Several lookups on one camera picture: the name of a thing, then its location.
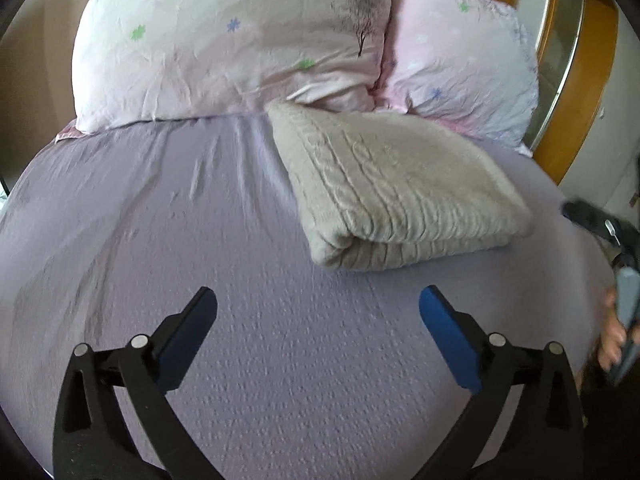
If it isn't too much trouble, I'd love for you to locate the pink pillow with star print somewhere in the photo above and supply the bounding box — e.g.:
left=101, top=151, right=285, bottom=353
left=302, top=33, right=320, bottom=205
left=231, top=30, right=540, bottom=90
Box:
left=375, top=0, right=540, bottom=148

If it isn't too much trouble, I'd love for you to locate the pink pillow with tree print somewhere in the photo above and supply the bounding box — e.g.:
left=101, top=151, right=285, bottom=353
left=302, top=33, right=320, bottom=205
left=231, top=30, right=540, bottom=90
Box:
left=72, top=0, right=393, bottom=135

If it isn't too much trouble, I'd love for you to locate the wooden headboard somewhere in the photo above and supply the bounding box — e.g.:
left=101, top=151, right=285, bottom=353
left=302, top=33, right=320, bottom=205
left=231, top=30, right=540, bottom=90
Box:
left=472, top=0, right=621, bottom=188

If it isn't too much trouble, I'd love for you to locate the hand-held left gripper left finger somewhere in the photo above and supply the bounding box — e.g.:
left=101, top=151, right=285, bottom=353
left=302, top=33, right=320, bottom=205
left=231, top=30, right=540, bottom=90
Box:
left=52, top=286, right=225, bottom=480

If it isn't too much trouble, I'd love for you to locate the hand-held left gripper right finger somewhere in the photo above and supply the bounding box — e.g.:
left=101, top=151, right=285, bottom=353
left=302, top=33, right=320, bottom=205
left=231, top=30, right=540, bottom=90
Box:
left=406, top=285, right=587, bottom=480

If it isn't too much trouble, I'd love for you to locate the beige knit blanket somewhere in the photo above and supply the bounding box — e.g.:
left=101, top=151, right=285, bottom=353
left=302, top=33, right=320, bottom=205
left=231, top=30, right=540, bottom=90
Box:
left=266, top=100, right=535, bottom=273

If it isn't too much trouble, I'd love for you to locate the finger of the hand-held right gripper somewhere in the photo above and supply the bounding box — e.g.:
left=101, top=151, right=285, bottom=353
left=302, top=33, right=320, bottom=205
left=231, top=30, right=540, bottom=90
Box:
left=562, top=199, right=617, bottom=241

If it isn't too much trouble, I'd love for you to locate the purple bed sheet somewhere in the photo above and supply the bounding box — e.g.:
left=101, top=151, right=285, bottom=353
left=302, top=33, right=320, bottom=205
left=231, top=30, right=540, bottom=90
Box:
left=0, top=112, right=617, bottom=480

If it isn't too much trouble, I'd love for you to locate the person's right hand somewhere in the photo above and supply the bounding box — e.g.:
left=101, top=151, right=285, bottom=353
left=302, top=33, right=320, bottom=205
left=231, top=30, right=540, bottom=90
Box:
left=597, top=287, right=632, bottom=372

